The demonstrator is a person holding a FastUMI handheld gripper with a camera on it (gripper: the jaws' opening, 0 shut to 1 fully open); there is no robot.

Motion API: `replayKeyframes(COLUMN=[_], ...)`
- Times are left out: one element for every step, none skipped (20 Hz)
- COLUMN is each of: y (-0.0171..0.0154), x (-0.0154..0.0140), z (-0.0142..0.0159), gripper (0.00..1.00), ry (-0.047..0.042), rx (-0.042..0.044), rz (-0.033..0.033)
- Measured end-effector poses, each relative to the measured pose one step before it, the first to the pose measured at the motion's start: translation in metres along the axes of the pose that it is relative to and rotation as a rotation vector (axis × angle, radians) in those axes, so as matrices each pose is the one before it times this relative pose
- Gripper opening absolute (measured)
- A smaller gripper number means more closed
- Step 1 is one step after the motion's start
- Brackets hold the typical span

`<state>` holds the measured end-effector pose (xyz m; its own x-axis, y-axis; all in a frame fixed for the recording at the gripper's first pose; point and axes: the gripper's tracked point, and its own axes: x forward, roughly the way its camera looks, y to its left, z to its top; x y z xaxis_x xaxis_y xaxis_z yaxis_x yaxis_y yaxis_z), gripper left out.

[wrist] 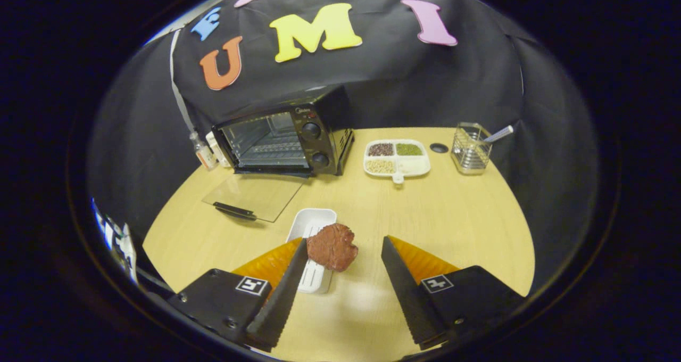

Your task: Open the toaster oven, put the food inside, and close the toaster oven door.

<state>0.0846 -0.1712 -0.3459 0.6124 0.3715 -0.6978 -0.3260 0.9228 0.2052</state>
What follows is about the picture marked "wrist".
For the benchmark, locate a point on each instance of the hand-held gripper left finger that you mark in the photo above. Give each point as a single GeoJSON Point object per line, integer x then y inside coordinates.
{"type": "Point", "coordinates": [282, 298]}

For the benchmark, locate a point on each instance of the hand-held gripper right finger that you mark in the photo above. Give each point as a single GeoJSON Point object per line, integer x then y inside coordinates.
{"type": "Point", "coordinates": [407, 298]}

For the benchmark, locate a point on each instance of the brown meat piece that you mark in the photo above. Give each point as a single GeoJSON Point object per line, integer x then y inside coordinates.
{"type": "Point", "coordinates": [332, 247]}

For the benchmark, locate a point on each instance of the black toaster oven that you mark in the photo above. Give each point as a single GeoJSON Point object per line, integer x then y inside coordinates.
{"type": "Point", "coordinates": [324, 133]}

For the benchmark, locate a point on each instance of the white rectangular food tray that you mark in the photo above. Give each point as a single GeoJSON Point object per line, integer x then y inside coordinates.
{"type": "Point", "coordinates": [311, 221]}

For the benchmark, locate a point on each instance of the white pop-up toaster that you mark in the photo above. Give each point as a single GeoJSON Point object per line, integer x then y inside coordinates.
{"type": "Point", "coordinates": [218, 150]}

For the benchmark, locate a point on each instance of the white divided plate of beans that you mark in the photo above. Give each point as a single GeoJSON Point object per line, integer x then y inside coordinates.
{"type": "Point", "coordinates": [412, 165]}

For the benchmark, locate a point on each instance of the small clear bottle orange label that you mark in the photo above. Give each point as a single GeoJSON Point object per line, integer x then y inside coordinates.
{"type": "Point", "coordinates": [204, 154]}

